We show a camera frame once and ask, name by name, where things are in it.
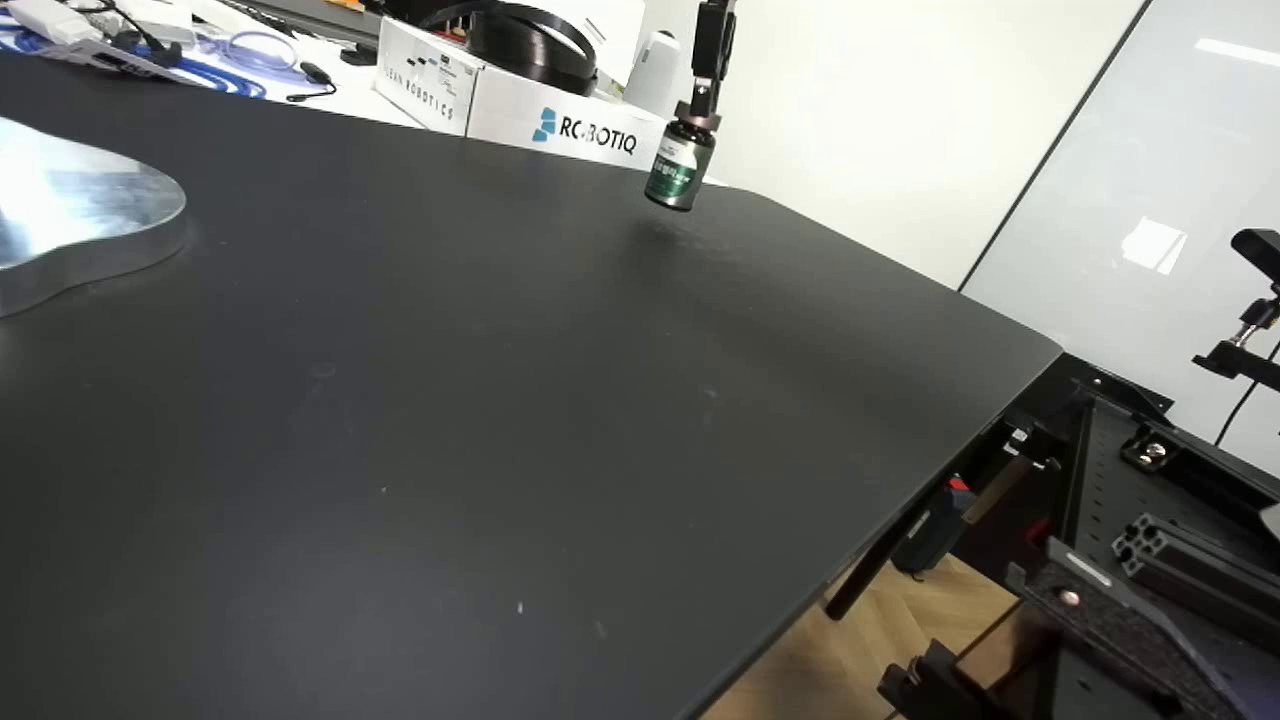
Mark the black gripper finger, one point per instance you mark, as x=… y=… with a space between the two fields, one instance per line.
x=726 y=41
x=706 y=47

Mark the small green label bottle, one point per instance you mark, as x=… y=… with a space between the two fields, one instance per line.
x=677 y=167

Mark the white paper roll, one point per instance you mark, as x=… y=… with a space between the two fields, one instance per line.
x=658 y=73

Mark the black bag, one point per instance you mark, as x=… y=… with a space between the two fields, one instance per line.
x=545 y=47

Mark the white Robotiq cardboard box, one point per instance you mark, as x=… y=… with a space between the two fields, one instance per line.
x=506 y=104

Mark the black computer mouse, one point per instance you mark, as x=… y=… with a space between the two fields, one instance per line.
x=319 y=73

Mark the blue printed paper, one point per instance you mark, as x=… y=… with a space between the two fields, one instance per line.
x=235 y=64

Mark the red clamp piece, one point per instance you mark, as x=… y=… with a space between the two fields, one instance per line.
x=954 y=503

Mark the black table strut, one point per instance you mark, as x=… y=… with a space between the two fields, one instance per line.
x=875 y=565

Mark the clear shiny plastic sheet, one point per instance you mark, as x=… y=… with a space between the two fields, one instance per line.
x=74 y=201

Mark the black aluminium extrusion bar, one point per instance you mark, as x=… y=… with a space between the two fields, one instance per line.
x=1195 y=565

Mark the black camera on stand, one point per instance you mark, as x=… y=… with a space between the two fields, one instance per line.
x=1255 y=252

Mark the black metal frame equipment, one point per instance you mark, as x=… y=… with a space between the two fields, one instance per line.
x=1113 y=487

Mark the black metal bracket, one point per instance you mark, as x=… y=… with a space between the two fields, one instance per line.
x=933 y=683

